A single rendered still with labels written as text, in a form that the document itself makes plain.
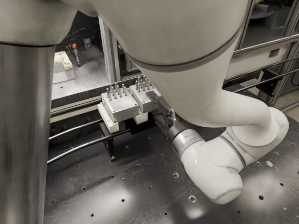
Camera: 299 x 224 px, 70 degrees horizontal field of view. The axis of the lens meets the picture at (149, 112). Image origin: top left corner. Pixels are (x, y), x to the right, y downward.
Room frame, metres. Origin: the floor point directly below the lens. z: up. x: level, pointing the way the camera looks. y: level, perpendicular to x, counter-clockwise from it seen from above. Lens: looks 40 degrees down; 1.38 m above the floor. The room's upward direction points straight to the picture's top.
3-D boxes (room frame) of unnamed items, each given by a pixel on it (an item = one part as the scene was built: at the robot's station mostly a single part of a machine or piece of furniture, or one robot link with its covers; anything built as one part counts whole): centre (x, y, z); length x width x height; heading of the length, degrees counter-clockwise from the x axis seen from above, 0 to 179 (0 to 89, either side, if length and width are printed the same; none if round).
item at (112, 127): (0.67, 0.01, 0.84); 0.36 x 0.14 x 0.10; 118
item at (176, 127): (0.49, -0.08, 0.90); 0.09 x 0.07 x 0.08; 26
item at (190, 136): (0.42, -0.11, 0.90); 0.09 x 0.06 x 0.09; 116
